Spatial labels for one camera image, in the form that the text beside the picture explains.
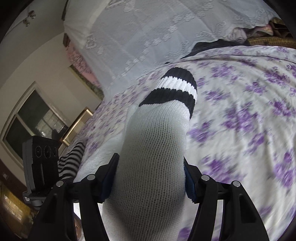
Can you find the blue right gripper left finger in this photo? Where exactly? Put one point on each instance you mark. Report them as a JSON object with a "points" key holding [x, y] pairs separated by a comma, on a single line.
{"points": [[108, 175]]}

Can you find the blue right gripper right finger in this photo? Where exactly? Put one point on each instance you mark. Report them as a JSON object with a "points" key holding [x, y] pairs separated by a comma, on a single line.
{"points": [[191, 180]]}

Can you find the white knit sweater black trim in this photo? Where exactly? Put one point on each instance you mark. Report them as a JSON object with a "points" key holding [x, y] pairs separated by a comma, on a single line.
{"points": [[147, 199]]}

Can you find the black white striped garment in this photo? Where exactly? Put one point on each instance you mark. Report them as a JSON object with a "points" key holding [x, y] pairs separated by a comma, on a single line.
{"points": [[68, 165]]}

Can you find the dark window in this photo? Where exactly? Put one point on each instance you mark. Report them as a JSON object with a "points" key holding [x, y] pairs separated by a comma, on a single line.
{"points": [[33, 115]]}

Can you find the purple floral bed sheet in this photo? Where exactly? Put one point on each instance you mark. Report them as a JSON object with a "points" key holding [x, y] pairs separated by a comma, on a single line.
{"points": [[242, 127]]}

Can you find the pink floral fabric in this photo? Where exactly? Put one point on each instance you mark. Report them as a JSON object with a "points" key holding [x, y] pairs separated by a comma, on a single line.
{"points": [[79, 63]]}

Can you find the white lace cover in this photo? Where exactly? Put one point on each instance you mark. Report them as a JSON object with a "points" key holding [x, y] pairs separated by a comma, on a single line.
{"points": [[123, 40]]}

